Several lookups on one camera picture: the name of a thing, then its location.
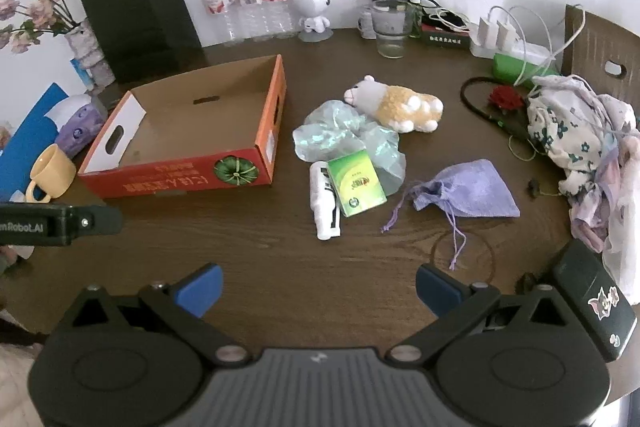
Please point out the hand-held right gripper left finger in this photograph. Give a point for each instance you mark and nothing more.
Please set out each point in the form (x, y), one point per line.
(200, 289)

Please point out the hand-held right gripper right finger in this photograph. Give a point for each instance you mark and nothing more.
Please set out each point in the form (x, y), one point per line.
(437, 289)

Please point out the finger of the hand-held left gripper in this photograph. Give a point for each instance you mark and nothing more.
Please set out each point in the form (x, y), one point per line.
(100, 220)

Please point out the small green box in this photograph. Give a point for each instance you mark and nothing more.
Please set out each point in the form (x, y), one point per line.
(355, 182)

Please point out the orange cardboard box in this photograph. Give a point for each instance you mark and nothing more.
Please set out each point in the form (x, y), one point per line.
(200, 127)

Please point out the white tube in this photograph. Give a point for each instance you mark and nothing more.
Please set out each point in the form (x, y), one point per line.
(320, 202)

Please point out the white and tan plush toy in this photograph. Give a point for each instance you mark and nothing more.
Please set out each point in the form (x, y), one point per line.
(395, 107)

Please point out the clear green plastic bag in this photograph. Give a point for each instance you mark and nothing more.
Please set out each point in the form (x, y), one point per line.
(330, 127)

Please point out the dark wooden desktop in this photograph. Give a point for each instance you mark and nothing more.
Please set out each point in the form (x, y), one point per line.
(320, 267)

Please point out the yellow mug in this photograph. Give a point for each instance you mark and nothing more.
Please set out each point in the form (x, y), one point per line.
(52, 172)

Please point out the blue folder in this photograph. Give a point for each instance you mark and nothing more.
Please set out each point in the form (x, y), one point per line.
(27, 137)

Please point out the purple tissue pack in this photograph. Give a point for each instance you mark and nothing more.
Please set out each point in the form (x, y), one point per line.
(77, 127)

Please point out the small dark clip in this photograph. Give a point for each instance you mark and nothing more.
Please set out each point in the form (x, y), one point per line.
(534, 187)

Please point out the black case cartoon sticker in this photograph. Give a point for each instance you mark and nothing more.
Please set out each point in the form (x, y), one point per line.
(585, 277)

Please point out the small blue packet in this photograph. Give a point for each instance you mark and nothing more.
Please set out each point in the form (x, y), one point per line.
(80, 72)

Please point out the grey flower vase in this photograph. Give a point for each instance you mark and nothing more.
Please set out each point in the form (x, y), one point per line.
(90, 52)

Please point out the black headband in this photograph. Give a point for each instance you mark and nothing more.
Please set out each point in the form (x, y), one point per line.
(470, 104)

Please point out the red rose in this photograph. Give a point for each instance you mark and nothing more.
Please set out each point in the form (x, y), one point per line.
(505, 99)

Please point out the black paper bag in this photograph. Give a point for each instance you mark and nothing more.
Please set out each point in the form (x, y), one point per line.
(140, 17)

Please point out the pile of floral clothes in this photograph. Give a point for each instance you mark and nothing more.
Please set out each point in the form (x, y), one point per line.
(575, 132)

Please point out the pink artificial flowers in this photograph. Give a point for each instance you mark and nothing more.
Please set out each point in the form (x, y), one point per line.
(37, 12)

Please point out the green rectangular box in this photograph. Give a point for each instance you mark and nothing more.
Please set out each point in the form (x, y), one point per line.
(507, 67)

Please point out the black box green label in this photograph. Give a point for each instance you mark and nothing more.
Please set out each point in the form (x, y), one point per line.
(445, 41)

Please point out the white power strip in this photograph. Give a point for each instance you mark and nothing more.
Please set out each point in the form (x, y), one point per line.
(530, 52)

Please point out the white charger plug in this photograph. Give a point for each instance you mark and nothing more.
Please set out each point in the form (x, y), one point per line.
(506, 38)
(486, 32)

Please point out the clear glass cup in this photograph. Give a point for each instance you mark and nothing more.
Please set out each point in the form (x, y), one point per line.
(392, 29)

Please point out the small glass jar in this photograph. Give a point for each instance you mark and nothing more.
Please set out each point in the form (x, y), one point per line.
(365, 24)

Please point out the brown cardboard box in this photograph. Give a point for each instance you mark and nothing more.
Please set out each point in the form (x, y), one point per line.
(595, 42)

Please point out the white robot figurine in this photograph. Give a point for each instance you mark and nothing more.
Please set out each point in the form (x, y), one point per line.
(311, 4)

